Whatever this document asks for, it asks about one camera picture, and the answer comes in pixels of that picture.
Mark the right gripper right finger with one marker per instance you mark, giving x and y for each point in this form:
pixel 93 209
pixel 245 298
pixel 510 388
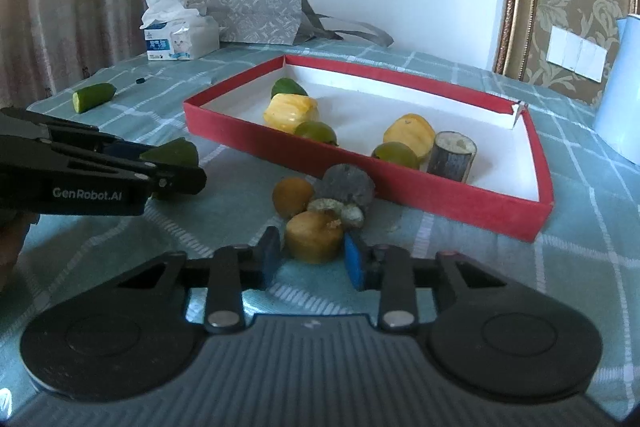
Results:
pixel 388 270

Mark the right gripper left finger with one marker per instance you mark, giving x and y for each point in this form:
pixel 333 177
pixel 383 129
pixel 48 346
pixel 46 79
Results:
pixel 233 270

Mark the cut cucumber piece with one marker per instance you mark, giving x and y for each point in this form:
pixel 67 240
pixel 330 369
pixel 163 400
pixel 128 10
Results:
pixel 92 96

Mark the tan longan fruit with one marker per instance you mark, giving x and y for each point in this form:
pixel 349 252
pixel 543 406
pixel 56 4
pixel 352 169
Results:
pixel 314 236

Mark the orange brown round fruit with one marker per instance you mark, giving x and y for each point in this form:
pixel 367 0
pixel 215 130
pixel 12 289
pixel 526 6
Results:
pixel 291 196

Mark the green round fruit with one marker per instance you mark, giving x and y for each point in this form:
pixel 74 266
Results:
pixel 316 131
pixel 396 153

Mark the green lime wedge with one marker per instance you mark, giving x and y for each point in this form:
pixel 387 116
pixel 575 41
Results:
pixel 178 152

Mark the small yellow jackfruit piece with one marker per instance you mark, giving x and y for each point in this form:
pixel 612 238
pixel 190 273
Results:
pixel 415 132

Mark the large yellow jackfruit piece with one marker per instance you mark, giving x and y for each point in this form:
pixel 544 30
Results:
pixel 286 112

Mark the green avocado wedge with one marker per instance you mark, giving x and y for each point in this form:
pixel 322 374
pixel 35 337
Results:
pixel 287 85

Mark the red shallow cardboard box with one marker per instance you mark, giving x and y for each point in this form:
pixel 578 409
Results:
pixel 508 191

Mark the cat print tissue box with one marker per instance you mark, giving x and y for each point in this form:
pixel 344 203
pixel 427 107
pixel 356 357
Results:
pixel 173 32

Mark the green checked tablecloth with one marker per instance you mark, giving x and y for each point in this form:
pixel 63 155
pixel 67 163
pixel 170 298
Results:
pixel 587 254

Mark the grey patterned paper bag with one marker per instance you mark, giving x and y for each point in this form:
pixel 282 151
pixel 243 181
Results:
pixel 282 23

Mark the light blue electric kettle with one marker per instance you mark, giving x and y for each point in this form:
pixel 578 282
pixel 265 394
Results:
pixel 618 116

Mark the white wall switch panel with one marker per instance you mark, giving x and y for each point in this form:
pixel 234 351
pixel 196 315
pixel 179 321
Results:
pixel 576 54

